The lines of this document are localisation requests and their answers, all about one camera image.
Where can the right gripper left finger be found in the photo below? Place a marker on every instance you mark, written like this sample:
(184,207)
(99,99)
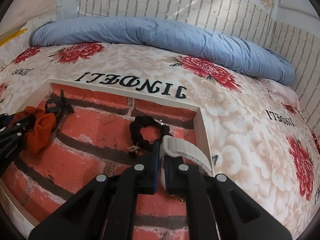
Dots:
(105,207)

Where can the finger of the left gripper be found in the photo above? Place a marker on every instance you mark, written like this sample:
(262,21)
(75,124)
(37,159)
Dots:
(5,120)
(13,142)

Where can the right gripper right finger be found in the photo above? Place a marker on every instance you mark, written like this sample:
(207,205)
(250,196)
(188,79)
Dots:
(217,208)

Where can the orange fabric scrunchie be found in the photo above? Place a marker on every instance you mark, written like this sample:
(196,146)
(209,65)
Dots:
(38,137)

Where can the white watch band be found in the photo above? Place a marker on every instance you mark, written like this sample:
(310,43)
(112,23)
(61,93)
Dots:
(176,147)

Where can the black scrunchie with charm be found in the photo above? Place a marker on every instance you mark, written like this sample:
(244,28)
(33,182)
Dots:
(144,131)

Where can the yellow wooden strip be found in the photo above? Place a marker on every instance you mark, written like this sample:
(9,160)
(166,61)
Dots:
(12,33)

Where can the white tray brick-pattern base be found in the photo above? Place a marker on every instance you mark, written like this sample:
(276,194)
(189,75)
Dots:
(91,140)

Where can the floral plush bed blanket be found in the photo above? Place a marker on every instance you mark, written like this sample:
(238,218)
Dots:
(258,130)

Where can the blue folded quilt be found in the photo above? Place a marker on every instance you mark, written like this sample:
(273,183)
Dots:
(234,53)

